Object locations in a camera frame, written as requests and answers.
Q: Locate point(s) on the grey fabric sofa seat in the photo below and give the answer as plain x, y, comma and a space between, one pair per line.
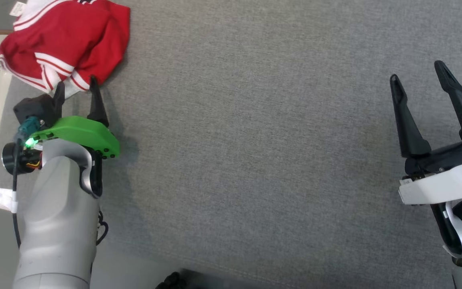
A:
255, 140

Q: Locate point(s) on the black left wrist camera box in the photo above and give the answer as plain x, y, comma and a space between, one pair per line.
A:
34, 106

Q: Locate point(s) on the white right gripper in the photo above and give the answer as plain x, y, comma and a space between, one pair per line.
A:
447, 184

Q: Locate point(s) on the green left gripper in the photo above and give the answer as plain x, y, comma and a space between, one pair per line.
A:
82, 132

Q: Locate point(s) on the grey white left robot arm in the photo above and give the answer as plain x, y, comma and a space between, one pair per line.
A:
58, 220

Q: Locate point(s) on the red basketball jersey white trim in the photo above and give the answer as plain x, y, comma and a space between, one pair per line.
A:
74, 36

